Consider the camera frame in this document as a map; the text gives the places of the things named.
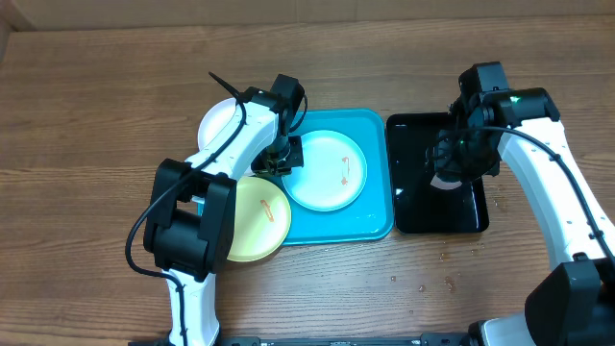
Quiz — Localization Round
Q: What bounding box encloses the green dish sponge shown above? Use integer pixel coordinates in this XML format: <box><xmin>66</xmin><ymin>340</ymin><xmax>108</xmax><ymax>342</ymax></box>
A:
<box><xmin>430</xmin><ymin>175</ymin><xmax>462</xmax><ymax>190</ymax></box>

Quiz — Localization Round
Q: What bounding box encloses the light blue round plate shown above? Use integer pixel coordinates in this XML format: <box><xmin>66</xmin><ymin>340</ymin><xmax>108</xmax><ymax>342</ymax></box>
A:
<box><xmin>282</xmin><ymin>130</ymin><xmax>367</xmax><ymax>211</ymax></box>

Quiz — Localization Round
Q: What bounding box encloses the white round plate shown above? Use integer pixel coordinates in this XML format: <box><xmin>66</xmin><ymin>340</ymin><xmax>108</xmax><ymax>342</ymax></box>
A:
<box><xmin>197</xmin><ymin>98</ymin><xmax>254</xmax><ymax>180</ymax></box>

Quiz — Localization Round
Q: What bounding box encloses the teal plastic tray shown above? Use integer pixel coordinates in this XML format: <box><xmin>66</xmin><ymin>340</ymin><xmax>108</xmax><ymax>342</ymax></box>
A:
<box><xmin>270</xmin><ymin>109</ymin><xmax>394</xmax><ymax>245</ymax></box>

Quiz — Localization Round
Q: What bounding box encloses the black plastic water tray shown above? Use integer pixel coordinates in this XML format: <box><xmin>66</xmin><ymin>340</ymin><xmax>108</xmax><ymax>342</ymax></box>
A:
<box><xmin>385</xmin><ymin>112</ymin><xmax>489</xmax><ymax>235</ymax></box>

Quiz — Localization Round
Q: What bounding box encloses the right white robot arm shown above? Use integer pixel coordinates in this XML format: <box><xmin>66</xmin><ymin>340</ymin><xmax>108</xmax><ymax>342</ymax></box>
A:
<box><xmin>429</xmin><ymin>87</ymin><xmax>614</xmax><ymax>345</ymax></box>

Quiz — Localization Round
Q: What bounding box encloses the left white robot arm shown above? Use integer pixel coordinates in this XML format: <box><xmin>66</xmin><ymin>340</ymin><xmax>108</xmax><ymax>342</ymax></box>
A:
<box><xmin>128</xmin><ymin>82</ymin><xmax>307</xmax><ymax>345</ymax></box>

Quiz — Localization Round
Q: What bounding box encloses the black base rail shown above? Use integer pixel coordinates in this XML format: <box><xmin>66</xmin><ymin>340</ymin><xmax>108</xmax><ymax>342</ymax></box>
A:
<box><xmin>213</xmin><ymin>333</ymin><xmax>480</xmax><ymax>346</ymax></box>

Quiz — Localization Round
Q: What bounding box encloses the yellow-green round plate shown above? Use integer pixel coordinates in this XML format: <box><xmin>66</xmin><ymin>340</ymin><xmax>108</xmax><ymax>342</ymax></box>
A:
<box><xmin>227</xmin><ymin>177</ymin><xmax>292</xmax><ymax>262</ymax></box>

